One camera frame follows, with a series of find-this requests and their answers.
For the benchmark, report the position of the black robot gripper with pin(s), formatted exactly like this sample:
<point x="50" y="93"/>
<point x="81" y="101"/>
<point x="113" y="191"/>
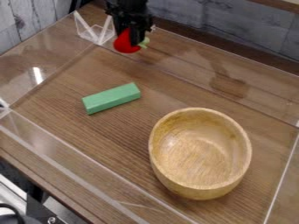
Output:
<point x="130" y="13"/>

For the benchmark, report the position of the red plush fruit green leaf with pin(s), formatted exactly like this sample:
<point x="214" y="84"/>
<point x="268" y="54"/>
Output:
<point x="122" y="45"/>

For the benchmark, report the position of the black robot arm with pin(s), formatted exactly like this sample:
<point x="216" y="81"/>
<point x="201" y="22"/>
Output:
<point x="130" y="16"/>

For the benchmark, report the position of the green rectangular block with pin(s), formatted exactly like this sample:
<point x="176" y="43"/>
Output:
<point x="110" y="98"/>

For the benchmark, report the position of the wooden bowl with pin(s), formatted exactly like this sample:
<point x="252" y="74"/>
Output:
<point x="200" y="153"/>

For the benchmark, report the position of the clear acrylic tray enclosure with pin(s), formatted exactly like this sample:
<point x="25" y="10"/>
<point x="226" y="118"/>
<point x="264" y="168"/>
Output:
<point x="89" y="159"/>

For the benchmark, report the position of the black metal bracket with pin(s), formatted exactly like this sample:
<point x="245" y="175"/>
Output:
<point x="37" y="211"/>

